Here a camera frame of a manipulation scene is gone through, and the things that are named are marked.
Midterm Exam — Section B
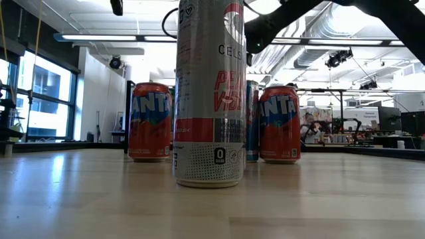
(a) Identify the yellow cable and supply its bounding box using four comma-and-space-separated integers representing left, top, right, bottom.
34, 0, 43, 56

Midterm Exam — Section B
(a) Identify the white Celsius peach can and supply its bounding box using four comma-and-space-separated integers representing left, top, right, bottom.
172, 0, 246, 189

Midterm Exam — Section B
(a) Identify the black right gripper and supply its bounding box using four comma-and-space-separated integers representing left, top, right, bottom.
246, 6, 293, 66

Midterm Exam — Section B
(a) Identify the black computer monitor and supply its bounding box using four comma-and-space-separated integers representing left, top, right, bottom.
400, 111, 425, 137
378, 106, 402, 132

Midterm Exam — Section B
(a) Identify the person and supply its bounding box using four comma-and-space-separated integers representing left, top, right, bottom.
299, 112, 322, 144

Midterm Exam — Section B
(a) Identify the large glass window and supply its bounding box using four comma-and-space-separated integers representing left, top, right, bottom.
0, 49, 79, 142

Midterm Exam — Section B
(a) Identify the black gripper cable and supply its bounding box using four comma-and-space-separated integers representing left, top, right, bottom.
161, 7, 179, 40

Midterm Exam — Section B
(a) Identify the black metal rack frame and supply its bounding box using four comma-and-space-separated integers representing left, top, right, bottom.
124, 80, 299, 154

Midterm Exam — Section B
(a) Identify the black storage rack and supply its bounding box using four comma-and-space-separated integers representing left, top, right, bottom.
0, 98, 27, 142

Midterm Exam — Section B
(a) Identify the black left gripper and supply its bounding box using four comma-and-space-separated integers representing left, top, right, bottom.
110, 0, 124, 17

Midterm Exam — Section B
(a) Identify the silver blue Red Bull can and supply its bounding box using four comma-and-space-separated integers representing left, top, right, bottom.
246, 79, 261, 164

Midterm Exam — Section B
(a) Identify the orange red Fanta can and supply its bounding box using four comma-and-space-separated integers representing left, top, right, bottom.
259, 85, 301, 165
127, 82, 173, 163

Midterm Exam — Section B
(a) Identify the long ceiling light strip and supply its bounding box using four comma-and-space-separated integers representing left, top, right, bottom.
270, 37, 405, 47
52, 33, 179, 43

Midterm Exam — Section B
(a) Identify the silver ventilation duct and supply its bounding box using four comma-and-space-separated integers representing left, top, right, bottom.
292, 3, 366, 69

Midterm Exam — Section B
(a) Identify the black background gantry frame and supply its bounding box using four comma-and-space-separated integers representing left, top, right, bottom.
294, 88, 348, 133

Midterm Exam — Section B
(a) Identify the black metal rig frame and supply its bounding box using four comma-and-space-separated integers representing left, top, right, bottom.
0, 141, 425, 163

